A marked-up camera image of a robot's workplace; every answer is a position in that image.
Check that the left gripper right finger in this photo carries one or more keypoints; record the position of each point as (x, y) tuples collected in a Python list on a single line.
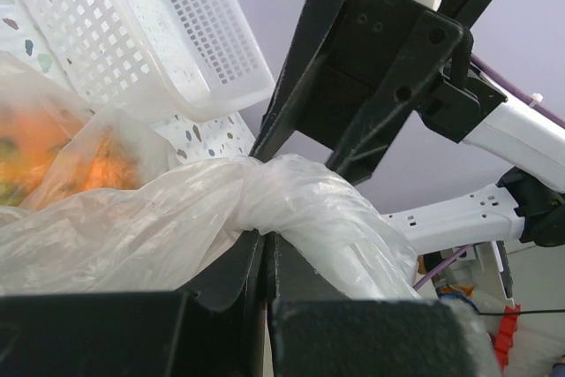
[(315, 330)]

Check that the clear printed plastic bag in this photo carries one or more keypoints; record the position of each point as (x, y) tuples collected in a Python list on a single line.
[(159, 236)]

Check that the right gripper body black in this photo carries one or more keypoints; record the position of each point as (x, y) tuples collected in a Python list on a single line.
[(362, 45)]

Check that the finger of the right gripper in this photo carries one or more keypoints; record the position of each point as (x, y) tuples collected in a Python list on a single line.
[(427, 47), (300, 69)]

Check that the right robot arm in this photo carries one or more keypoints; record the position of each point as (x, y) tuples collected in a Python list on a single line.
[(504, 180)]

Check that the white plastic basket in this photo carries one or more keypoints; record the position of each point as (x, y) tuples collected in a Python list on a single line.
[(198, 58)]

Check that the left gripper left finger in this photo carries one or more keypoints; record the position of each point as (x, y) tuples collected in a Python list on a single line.
[(211, 326)]

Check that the orange fake pineapple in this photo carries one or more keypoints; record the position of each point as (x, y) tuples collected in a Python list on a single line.
[(49, 154)]

